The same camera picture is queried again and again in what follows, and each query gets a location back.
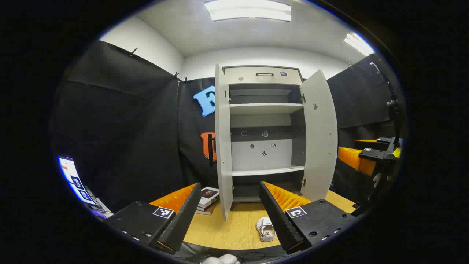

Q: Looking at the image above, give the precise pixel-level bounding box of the grey shoe cabinet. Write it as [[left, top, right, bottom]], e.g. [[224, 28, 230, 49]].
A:
[[214, 63, 338, 222]]

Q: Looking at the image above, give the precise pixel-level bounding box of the ceiling light panel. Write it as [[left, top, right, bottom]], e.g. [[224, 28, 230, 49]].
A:
[[344, 32, 375, 56], [204, 0, 292, 22]]

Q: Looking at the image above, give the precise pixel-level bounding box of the white shoe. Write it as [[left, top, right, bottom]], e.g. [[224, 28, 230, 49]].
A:
[[256, 216, 276, 242]]

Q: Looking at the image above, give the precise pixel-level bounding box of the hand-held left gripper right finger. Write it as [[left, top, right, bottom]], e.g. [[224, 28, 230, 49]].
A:
[[259, 181, 359, 254]]

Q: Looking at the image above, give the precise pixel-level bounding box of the white book with dark picture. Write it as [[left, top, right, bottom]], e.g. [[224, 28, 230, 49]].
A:
[[199, 186, 220, 209]]

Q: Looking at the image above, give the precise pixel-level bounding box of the black backdrop cloth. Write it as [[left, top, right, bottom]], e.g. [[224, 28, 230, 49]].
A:
[[51, 40, 402, 217]]

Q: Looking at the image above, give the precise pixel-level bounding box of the grey shoe cabinet door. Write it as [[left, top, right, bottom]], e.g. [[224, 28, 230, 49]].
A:
[[300, 69, 338, 202], [215, 63, 234, 222]]

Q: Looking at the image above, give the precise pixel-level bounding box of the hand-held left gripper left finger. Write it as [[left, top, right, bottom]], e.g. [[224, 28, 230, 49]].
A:
[[106, 182, 202, 254]]

